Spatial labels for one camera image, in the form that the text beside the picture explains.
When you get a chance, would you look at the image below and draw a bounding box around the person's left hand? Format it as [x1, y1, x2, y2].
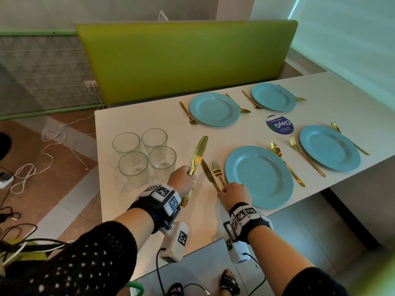
[166, 165, 197, 199]

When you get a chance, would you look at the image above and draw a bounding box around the person's right hand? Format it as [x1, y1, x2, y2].
[217, 181, 253, 213]

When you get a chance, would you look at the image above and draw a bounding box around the person's left forearm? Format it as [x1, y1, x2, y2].
[0, 208, 155, 296]

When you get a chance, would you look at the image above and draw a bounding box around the person's right forearm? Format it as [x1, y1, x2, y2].
[246, 226, 351, 296]

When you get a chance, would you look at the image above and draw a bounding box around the person's right foot black sandal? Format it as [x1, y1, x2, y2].
[219, 269, 241, 296]

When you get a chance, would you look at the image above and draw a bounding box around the person's foot black sandal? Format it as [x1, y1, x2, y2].
[219, 269, 241, 296]
[166, 282, 184, 296]

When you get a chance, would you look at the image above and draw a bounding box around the person's left foot black sandal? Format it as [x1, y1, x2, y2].
[166, 282, 184, 296]

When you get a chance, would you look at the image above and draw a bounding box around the white table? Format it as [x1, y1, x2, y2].
[94, 72, 395, 281]

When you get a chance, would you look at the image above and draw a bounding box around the round purple sticker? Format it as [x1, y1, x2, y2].
[266, 113, 295, 136]

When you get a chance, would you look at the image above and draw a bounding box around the green curved bar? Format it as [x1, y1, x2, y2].
[125, 282, 145, 296]

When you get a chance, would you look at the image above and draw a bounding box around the green upholstered bench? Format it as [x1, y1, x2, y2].
[75, 20, 298, 107]

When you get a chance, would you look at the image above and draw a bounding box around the green seat cushion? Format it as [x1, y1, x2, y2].
[349, 252, 395, 296]

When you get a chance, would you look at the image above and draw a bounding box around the black round object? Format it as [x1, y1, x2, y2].
[0, 132, 12, 161]

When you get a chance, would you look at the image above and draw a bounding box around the pale window blind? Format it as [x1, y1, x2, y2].
[290, 0, 395, 99]

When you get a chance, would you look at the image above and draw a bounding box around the black wrist strap with markers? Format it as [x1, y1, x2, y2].
[223, 201, 274, 244]
[127, 185, 182, 235]

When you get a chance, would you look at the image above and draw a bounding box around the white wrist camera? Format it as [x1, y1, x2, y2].
[223, 226, 251, 265]
[160, 221, 190, 264]

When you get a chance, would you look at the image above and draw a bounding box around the black camera cable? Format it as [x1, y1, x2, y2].
[246, 252, 267, 296]
[155, 248, 169, 296]

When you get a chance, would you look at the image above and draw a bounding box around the white floor cable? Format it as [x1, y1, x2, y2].
[11, 86, 105, 194]

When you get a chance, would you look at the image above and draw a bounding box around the wire mesh panel green frame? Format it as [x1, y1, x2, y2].
[0, 30, 105, 120]

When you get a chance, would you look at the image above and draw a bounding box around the black floor cable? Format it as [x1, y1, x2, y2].
[0, 194, 37, 244]

